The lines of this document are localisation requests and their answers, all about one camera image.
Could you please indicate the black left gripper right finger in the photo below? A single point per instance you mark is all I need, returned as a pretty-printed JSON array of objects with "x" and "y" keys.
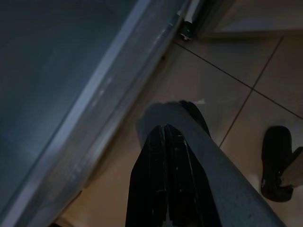
[{"x": 187, "y": 184}]

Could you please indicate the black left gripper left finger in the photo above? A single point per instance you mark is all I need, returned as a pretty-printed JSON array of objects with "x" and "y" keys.
[{"x": 149, "y": 179}]

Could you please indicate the grey fridge door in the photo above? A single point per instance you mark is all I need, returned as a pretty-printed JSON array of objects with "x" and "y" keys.
[{"x": 47, "y": 71}]

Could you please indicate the grey steel fridge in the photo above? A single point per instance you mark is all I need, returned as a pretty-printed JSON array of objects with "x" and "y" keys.
[{"x": 113, "y": 94}]

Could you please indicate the white black fridge hinge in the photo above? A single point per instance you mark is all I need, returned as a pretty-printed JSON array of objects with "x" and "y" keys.
[{"x": 188, "y": 28}]

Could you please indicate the black slipper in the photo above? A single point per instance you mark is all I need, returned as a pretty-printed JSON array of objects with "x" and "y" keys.
[{"x": 275, "y": 153}]

